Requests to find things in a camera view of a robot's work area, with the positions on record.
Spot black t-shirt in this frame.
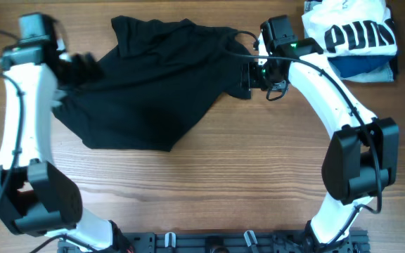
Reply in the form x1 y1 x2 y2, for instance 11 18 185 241
53 16 251 151

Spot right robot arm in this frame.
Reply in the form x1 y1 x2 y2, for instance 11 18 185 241
240 15 399 252

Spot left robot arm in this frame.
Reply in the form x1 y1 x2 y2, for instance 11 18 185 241
0 13 122 252

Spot dark blue folded garment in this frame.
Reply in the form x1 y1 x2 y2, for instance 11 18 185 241
328 56 393 78

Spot white Puma t-shirt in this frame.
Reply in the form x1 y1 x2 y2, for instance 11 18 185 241
302 0 398 58

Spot light blue folded jeans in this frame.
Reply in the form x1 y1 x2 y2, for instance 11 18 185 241
304 1 394 83

